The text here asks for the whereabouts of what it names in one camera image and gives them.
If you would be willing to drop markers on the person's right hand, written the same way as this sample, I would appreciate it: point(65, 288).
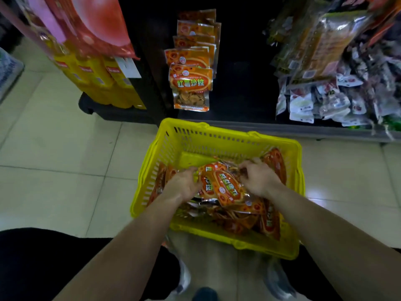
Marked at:
point(260, 180)

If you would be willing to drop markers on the person's left hand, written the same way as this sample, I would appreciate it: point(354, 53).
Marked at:
point(183, 184)

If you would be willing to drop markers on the pile of orange snack packets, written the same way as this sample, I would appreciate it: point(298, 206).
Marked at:
point(269, 222)

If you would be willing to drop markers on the yellow plastic shopping basket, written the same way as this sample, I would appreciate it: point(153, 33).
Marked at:
point(219, 141)

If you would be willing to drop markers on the person's left forearm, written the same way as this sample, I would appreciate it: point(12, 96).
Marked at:
point(125, 253)

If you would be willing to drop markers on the person's right forearm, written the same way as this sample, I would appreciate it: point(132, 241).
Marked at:
point(338, 247)

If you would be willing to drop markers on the person's white left shoe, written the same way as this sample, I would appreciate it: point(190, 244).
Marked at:
point(183, 279)

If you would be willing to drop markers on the person's white shoe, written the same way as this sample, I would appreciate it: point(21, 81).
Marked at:
point(278, 282)
point(183, 279)

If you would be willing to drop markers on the person's white right shoe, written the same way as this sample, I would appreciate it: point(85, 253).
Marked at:
point(278, 282)

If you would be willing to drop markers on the person's black trousers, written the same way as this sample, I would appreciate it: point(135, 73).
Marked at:
point(37, 263)

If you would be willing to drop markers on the black base plinth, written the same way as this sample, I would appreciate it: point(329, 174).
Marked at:
point(119, 114)

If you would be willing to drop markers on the pile of small white packets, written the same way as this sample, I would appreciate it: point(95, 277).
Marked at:
point(338, 100)

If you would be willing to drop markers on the white price card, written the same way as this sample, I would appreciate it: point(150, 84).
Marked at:
point(128, 67)

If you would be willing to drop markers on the hanging yellow red-label packets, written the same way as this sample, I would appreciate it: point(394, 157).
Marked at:
point(100, 84)

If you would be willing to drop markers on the strip of orange-beige packets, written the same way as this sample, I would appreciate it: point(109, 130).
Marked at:
point(322, 46)

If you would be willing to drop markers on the pink peach print bag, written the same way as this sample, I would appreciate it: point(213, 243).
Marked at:
point(97, 25)

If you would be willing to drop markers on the white printed sack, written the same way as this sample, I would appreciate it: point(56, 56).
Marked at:
point(9, 72)

